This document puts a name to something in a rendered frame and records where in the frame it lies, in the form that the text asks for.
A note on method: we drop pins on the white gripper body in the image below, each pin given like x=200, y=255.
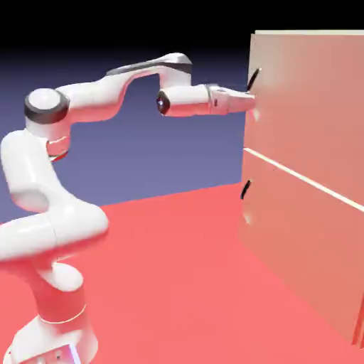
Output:
x=239, y=101

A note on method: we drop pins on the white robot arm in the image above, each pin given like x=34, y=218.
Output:
x=85, y=96

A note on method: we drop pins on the large light wood door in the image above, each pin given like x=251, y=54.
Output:
x=298, y=108

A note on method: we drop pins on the light wood cabinet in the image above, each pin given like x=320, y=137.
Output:
x=310, y=170

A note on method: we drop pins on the small light wood door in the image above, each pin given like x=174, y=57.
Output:
x=295, y=250

